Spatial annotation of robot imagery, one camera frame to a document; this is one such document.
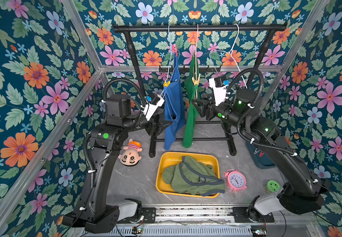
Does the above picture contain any yellow clothespin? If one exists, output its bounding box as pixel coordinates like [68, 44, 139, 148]
[163, 81, 171, 87]

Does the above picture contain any olive green tank top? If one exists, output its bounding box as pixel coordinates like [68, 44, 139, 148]
[162, 156, 225, 197]

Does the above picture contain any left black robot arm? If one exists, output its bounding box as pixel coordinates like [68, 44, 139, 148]
[62, 78, 171, 234]

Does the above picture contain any green tape roll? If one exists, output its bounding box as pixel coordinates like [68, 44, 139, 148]
[265, 180, 281, 193]

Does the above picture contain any white wire hanger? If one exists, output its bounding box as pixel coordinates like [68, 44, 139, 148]
[219, 23, 241, 73]

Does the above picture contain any white ventilation grille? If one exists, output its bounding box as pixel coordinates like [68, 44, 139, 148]
[82, 225, 253, 237]

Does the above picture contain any blue tank top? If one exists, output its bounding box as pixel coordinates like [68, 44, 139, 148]
[164, 53, 186, 150]

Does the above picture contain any pink wire hanger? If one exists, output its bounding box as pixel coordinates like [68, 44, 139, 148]
[194, 25, 202, 100]

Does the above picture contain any pink alarm clock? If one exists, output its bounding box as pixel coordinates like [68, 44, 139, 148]
[224, 169, 247, 193]

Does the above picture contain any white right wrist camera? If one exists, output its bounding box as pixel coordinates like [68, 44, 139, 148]
[209, 76, 229, 106]

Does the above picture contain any pink clothespin on blue top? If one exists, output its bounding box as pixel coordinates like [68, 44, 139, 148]
[170, 44, 178, 56]

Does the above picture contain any dark teal plastic bin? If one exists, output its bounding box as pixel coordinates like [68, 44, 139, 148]
[246, 142, 276, 169]

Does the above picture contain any yellow plastic tray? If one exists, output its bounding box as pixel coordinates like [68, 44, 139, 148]
[156, 152, 225, 198]

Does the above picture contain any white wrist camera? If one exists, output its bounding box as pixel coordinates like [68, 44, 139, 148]
[142, 92, 165, 121]
[209, 76, 229, 106]

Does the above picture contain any plush doll toy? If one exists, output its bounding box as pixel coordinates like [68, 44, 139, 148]
[118, 139, 143, 166]

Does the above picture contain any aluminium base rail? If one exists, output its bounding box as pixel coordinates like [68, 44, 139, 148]
[149, 203, 318, 225]

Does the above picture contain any light blue wire hanger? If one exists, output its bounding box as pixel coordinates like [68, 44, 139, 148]
[160, 25, 173, 106]

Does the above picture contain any beige clothespin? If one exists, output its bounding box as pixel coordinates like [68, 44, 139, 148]
[192, 74, 201, 86]

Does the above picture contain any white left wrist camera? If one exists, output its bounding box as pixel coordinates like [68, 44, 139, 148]
[142, 92, 165, 121]

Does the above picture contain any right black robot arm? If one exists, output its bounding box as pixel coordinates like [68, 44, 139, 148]
[191, 68, 331, 222]

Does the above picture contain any black clothes rack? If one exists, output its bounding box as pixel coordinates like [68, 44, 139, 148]
[113, 23, 287, 158]

